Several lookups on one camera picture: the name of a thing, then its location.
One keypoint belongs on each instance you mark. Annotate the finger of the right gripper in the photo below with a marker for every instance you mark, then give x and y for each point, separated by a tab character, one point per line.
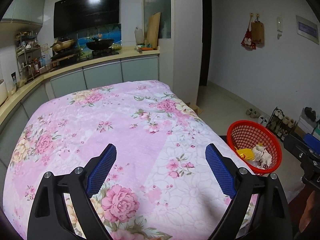
311	141

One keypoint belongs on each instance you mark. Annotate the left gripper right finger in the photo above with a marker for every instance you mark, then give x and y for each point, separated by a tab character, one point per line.
270	219

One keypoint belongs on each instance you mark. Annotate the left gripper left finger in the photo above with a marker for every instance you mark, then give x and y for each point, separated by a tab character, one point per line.
49	218

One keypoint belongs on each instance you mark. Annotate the cream cloth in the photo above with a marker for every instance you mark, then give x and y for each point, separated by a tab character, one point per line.
262	158

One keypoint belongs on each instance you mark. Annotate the kitchen counter cabinets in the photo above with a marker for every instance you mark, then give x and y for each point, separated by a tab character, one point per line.
127	65

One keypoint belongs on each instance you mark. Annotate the person's right hand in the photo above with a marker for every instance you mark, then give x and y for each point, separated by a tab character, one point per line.
312	205

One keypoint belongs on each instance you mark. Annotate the stacked shoe boxes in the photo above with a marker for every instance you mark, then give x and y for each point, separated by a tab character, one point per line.
307	123

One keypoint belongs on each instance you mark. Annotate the black shoe rack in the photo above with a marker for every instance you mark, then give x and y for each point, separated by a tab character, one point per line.
280	124

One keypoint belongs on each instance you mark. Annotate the red hanging bag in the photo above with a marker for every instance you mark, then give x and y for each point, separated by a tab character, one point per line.
247	42

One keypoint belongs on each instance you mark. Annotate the pink floral tablecloth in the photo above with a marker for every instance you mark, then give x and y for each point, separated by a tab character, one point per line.
160	186

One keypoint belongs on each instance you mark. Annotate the brown hanging paper bag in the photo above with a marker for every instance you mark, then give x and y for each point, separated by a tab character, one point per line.
258	33

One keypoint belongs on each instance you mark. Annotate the white rice cooker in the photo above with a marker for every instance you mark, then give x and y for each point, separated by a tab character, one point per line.
3	91

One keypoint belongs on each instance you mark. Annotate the metal spice rack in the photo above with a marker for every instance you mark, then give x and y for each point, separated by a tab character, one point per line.
28	52

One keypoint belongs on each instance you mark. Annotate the golden pan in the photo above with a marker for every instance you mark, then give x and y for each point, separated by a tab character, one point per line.
59	46

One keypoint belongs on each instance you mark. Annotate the wooden cutting board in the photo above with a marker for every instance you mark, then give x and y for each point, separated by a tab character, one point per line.
153	30

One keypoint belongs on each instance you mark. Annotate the black wok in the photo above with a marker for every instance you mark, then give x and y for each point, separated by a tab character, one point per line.
99	44

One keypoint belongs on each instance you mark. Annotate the translucent plastic jug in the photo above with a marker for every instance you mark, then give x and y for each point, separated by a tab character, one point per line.
139	36

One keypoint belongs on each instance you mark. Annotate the black range hood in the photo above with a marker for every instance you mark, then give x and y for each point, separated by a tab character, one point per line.
71	16

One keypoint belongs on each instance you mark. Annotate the wall electrical panel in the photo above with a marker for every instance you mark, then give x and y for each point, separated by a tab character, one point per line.
307	29

